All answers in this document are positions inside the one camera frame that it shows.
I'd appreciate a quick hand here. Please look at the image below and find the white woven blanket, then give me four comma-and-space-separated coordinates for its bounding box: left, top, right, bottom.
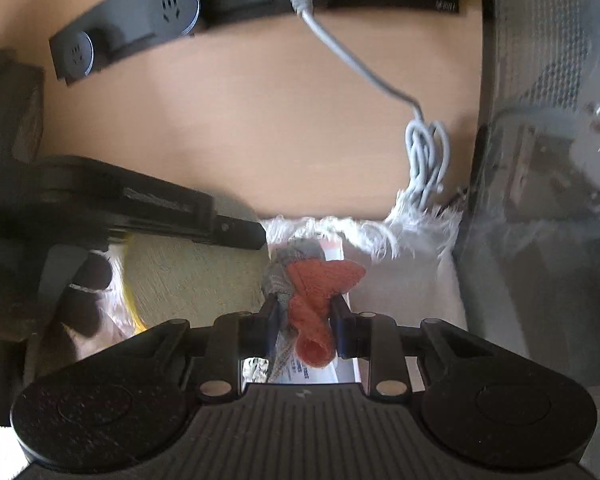
257, 190, 464, 267

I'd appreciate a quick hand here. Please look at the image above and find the white power cable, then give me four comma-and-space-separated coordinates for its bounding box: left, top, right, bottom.
279, 0, 451, 211

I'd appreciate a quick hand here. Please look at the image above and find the orange sock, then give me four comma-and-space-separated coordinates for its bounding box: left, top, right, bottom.
286, 259, 367, 367

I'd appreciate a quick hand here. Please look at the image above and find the black power strip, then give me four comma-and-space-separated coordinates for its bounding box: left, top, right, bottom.
49, 0, 463, 86

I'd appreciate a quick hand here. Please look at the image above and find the grey patterned sock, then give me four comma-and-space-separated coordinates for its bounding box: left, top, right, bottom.
262, 240, 327, 386

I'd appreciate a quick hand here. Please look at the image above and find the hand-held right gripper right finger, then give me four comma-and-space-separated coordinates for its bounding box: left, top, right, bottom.
330, 296, 511, 403

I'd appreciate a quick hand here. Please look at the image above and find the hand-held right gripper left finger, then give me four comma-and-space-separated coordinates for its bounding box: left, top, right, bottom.
97, 292, 284, 404

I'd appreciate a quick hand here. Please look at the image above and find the person's left hand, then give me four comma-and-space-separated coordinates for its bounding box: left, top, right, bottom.
44, 251, 115, 352

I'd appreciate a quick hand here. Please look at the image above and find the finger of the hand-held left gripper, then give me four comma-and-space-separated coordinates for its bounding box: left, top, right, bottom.
110, 166, 269, 252

